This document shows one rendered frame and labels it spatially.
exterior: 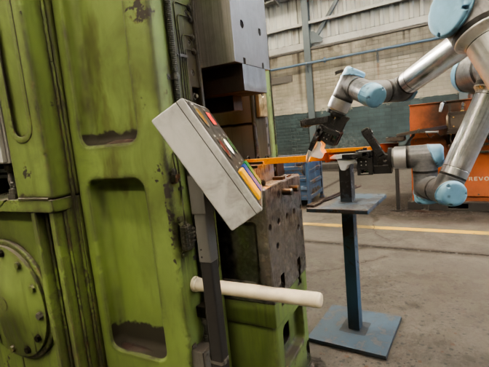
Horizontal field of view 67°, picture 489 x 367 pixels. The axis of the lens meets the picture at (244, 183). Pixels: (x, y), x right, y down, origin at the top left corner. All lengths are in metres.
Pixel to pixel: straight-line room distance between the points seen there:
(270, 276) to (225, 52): 0.82
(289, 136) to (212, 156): 8.99
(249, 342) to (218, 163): 1.00
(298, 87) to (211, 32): 8.26
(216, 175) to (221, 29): 0.74
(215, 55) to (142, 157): 0.45
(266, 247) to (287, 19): 9.00
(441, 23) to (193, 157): 0.63
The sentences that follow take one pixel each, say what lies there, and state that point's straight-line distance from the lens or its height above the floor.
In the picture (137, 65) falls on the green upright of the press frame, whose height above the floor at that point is 1.36.
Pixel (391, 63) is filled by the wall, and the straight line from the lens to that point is 9.03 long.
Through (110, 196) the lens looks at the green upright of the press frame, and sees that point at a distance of 1.46.
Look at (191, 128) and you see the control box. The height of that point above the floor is 1.14.
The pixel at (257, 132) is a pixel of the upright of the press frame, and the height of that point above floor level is 1.11.
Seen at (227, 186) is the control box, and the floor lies 1.02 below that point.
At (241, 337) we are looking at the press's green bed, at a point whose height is 0.30.
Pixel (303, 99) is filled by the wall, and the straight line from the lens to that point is 9.55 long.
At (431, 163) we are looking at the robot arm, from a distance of 1.32.
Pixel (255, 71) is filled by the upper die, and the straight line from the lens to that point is 1.48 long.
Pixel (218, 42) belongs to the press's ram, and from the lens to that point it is 1.39.
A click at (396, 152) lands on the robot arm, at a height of 1.01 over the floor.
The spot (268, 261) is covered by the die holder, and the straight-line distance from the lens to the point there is 1.40.
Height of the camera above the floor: 1.12
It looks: 8 degrees down
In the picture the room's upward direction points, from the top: 6 degrees counter-clockwise
